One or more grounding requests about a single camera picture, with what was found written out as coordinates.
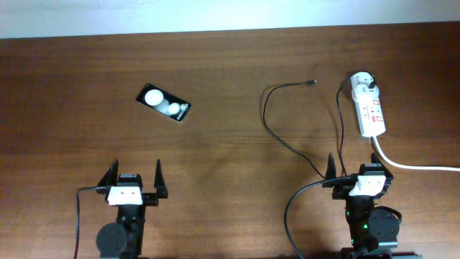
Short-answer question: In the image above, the black smartphone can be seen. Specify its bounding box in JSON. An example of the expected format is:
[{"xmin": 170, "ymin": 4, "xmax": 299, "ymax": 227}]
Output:
[{"xmin": 136, "ymin": 83, "xmax": 192, "ymax": 123}]

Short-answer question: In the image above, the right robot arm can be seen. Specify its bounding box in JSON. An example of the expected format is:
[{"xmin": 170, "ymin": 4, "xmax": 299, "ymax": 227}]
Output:
[{"xmin": 322, "ymin": 153, "xmax": 402, "ymax": 258}]

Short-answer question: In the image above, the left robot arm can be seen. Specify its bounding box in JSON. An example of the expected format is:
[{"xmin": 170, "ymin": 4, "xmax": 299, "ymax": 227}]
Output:
[{"xmin": 96, "ymin": 160, "xmax": 168, "ymax": 258}]

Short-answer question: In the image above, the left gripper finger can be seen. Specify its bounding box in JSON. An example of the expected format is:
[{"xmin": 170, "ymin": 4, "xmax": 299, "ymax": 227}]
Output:
[
  {"xmin": 154, "ymin": 159, "xmax": 167, "ymax": 193},
  {"xmin": 97, "ymin": 159, "xmax": 119, "ymax": 187}
]

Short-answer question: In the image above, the white USB charger plug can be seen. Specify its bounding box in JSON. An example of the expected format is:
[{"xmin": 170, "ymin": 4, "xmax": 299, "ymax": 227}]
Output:
[{"xmin": 351, "ymin": 71, "xmax": 380, "ymax": 102}]

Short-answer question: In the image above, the black USB charging cable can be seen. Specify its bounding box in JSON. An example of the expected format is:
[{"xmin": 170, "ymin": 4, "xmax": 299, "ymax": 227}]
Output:
[{"xmin": 262, "ymin": 71, "xmax": 378, "ymax": 179}]

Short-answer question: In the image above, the white power strip cord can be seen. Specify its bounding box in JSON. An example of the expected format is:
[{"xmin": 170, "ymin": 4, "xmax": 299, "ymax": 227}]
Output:
[{"xmin": 370, "ymin": 135, "xmax": 460, "ymax": 172}]

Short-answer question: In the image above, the white power strip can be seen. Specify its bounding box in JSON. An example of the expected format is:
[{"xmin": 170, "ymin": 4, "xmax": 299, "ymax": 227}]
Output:
[{"xmin": 351, "ymin": 71, "xmax": 387, "ymax": 138}]

